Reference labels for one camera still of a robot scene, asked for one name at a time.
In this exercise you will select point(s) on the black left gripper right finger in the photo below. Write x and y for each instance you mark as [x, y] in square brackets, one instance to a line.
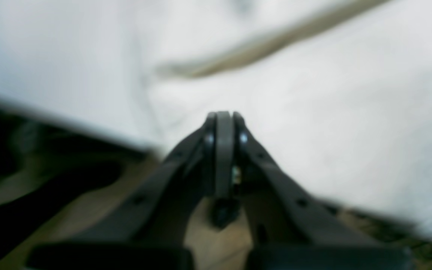
[290, 230]

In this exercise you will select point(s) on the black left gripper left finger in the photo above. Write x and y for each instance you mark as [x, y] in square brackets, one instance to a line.
[147, 231]

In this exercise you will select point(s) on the beige t-shirt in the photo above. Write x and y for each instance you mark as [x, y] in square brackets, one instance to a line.
[338, 91]

